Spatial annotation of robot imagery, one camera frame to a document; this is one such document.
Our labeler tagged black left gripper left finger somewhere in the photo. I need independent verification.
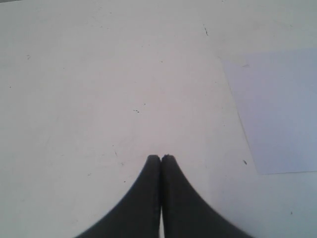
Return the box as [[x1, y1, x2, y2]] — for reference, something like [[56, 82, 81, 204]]
[[78, 155, 161, 238]]

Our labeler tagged white sheet of paper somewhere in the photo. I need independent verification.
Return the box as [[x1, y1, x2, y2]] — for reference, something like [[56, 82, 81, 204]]
[[222, 48, 317, 174]]

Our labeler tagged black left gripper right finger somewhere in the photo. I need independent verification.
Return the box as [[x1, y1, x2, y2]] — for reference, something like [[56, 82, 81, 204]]
[[160, 155, 250, 238]]

